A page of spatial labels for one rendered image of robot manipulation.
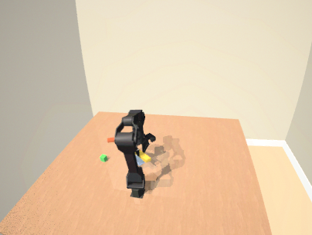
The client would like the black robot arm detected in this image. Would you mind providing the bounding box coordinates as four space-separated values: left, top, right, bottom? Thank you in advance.
114 110 145 199

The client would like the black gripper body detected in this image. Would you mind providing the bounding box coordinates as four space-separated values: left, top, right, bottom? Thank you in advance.
135 132 156 149

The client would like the small green cube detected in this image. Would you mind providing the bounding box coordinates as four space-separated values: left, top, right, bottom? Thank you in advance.
100 154 107 162

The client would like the yellow bar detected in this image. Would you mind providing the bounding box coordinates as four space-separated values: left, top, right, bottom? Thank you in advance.
135 149 151 162

